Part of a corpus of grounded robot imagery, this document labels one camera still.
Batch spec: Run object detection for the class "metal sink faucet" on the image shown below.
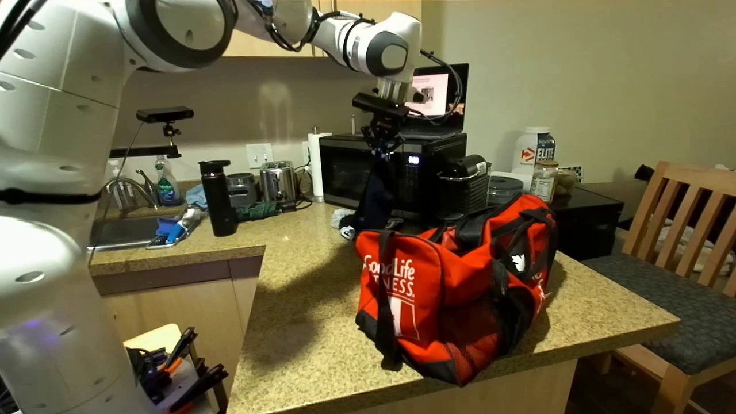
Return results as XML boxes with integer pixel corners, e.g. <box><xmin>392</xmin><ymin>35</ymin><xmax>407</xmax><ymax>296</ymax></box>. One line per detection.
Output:
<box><xmin>101</xmin><ymin>163</ymin><xmax>158</xmax><ymax>214</ymax></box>

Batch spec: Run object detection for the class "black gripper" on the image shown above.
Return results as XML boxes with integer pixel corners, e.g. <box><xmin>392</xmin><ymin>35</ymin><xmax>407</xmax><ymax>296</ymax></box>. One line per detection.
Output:
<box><xmin>362</xmin><ymin>112</ymin><xmax>409</xmax><ymax>171</ymax></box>

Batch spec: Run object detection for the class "glass jar with lid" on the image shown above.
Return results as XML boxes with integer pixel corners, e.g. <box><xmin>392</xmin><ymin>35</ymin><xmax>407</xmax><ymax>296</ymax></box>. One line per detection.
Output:
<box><xmin>528</xmin><ymin>159</ymin><xmax>558</xmax><ymax>205</ymax></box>

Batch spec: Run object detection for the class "small monitor screen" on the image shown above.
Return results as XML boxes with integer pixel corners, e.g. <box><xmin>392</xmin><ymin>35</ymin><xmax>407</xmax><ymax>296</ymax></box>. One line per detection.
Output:
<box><xmin>403</xmin><ymin>63</ymin><xmax>472</xmax><ymax>136</ymax></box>

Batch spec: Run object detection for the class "black stereo camera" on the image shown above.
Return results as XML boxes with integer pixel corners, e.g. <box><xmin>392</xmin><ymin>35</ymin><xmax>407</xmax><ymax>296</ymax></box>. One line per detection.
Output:
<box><xmin>135</xmin><ymin>103</ymin><xmax>195</xmax><ymax>140</ymax></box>

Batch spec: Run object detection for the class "wooden base cabinet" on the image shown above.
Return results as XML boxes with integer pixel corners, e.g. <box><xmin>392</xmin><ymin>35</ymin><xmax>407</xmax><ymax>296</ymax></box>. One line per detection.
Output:
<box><xmin>89</xmin><ymin>255</ymin><xmax>267</xmax><ymax>387</ymax></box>

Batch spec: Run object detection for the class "black thermos bottle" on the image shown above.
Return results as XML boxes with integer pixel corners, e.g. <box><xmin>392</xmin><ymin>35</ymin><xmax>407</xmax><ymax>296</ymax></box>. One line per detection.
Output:
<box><xmin>197</xmin><ymin>159</ymin><xmax>239</xmax><ymax>239</ymax></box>

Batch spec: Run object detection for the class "grey round lidded container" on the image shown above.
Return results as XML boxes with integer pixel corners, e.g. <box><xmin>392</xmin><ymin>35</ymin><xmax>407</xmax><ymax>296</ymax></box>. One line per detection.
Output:
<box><xmin>487</xmin><ymin>171</ymin><xmax>534</xmax><ymax>207</ymax></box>

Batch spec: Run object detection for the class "clear dish soap bottle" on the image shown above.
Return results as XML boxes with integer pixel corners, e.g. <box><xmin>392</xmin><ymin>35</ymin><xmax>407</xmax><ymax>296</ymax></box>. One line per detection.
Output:
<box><xmin>152</xmin><ymin>156</ymin><xmax>183</xmax><ymax>207</ymax></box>

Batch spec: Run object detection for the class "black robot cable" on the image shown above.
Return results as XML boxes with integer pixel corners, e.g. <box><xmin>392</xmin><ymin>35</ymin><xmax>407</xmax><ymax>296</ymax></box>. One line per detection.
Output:
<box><xmin>417</xmin><ymin>48</ymin><xmax>470</xmax><ymax>119</ymax></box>

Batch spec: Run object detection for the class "black white Raiders beanie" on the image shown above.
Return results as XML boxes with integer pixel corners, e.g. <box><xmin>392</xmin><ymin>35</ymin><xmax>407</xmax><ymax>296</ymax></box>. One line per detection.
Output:
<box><xmin>328</xmin><ymin>207</ymin><xmax>369</xmax><ymax>242</ymax></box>

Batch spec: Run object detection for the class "small dark jar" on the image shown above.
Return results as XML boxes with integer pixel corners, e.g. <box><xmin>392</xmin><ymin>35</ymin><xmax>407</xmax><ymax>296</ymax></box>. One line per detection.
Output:
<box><xmin>556</xmin><ymin>163</ymin><xmax>584</xmax><ymax>196</ymax></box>

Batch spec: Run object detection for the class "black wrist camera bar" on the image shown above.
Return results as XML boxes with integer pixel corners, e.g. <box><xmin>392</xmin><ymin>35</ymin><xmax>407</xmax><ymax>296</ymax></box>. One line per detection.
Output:
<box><xmin>351</xmin><ymin>90</ymin><xmax>411</xmax><ymax>122</ymax></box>

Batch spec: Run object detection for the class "white supplement jar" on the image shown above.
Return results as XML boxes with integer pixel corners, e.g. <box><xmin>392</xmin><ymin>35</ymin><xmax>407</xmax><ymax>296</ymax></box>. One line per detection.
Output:
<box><xmin>510</xmin><ymin>124</ymin><xmax>556</xmax><ymax>193</ymax></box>

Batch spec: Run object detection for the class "black box cabinet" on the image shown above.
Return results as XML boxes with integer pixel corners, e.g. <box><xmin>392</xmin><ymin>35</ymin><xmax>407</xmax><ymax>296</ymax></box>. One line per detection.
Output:
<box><xmin>549</xmin><ymin>182</ymin><xmax>626</xmax><ymax>263</ymax></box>

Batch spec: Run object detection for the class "steel kitchen sink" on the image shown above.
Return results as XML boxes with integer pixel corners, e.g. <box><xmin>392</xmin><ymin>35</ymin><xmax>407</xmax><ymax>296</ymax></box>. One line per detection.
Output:
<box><xmin>88</xmin><ymin>214</ymin><xmax>167</xmax><ymax>252</ymax></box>

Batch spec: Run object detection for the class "light blue cloth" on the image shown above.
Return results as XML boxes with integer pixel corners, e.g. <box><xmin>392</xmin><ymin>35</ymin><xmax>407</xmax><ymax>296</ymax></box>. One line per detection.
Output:
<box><xmin>181</xmin><ymin>182</ymin><xmax>212</xmax><ymax>211</ymax></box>

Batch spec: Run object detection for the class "wooden slatted chair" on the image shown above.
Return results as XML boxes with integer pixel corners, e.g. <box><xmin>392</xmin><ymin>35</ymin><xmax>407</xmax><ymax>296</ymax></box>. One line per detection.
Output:
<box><xmin>594</xmin><ymin>159</ymin><xmax>736</xmax><ymax>414</ymax></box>

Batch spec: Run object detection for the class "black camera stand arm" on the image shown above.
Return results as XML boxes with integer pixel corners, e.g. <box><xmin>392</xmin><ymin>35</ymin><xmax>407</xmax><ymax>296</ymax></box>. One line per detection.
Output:
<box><xmin>109</xmin><ymin>140</ymin><xmax>183</xmax><ymax>165</ymax></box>

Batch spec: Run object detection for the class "steel kettle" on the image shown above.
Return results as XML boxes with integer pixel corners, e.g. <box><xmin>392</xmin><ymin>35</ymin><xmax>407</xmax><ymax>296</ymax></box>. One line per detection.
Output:
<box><xmin>258</xmin><ymin>159</ymin><xmax>301</xmax><ymax>209</ymax></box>

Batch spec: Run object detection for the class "grey chair seat cushion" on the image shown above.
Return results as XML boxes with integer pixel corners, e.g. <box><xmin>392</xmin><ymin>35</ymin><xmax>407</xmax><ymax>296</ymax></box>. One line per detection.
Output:
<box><xmin>581</xmin><ymin>250</ymin><xmax>736</xmax><ymax>378</ymax></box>

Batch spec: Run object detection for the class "black microwave oven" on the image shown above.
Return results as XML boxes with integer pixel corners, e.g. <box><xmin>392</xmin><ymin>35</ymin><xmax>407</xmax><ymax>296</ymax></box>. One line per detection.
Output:
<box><xmin>317</xmin><ymin>126</ymin><xmax>470</xmax><ymax>226</ymax></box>

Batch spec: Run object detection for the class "blue dish scrubber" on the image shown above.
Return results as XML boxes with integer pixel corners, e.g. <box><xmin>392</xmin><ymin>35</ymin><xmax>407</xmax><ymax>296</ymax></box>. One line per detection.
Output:
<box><xmin>155</xmin><ymin>205</ymin><xmax>208</xmax><ymax>249</ymax></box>

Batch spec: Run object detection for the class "container of black tools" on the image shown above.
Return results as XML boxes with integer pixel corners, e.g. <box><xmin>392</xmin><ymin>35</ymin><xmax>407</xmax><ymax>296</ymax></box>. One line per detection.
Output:
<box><xmin>122</xmin><ymin>321</ymin><xmax>229</xmax><ymax>414</ymax></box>

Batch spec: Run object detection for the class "black capsule coffee machine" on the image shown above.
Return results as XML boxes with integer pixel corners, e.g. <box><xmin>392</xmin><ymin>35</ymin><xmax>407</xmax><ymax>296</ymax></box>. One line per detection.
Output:
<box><xmin>432</xmin><ymin>155</ymin><xmax>493</xmax><ymax>226</ymax></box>

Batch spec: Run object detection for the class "orange duffel bag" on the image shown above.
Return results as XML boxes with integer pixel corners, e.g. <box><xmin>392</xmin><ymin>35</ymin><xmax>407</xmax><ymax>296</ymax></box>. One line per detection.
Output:
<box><xmin>351</xmin><ymin>190</ymin><xmax>558</xmax><ymax>387</ymax></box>

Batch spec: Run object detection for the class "white wall outlet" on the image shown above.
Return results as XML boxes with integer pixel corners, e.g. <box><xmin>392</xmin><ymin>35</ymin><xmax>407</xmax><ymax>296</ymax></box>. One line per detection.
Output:
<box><xmin>243</xmin><ymin>142</ymin><xmax>273</xmax><ymax>171</ymax></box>

